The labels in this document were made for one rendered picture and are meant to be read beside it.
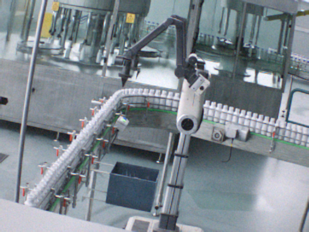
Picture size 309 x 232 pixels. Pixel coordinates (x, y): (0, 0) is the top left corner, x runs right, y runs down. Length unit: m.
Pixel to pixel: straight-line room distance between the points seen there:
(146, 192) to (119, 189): 0.18
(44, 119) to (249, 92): 3.16
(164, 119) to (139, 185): 2.10
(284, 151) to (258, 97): 3.94
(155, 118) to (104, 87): 1.89
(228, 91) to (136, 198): 5.75
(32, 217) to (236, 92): 9.75
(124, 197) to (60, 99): 4.02
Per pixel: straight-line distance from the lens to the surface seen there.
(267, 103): 10.45
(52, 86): 8.71
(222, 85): 10.39
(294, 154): 6.53
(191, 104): 5.46
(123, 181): 4.79
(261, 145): 6.59
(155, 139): 8.62
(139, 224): 5.91
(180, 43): 5.27
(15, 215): 0.69
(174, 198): 5.71
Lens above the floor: 2.35
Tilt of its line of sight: 12 degrees down
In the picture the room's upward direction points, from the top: 10 degrees clockwise
